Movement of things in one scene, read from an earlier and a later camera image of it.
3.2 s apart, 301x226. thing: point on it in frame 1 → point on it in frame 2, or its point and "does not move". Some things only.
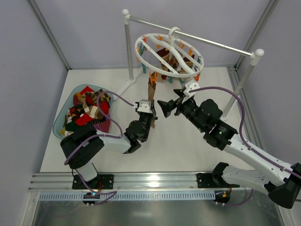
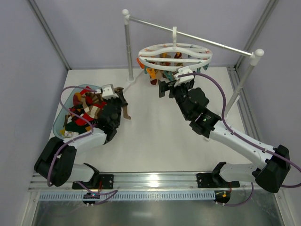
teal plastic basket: x=62 y=113 does not move
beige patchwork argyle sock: x=164 y=54 → x=158 y=76
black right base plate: x=212 y=180 does not move
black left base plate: x=100 y=181 does not move
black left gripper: x=147 y=115 → x=121 y=98
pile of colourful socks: x=85 y=111 does not move
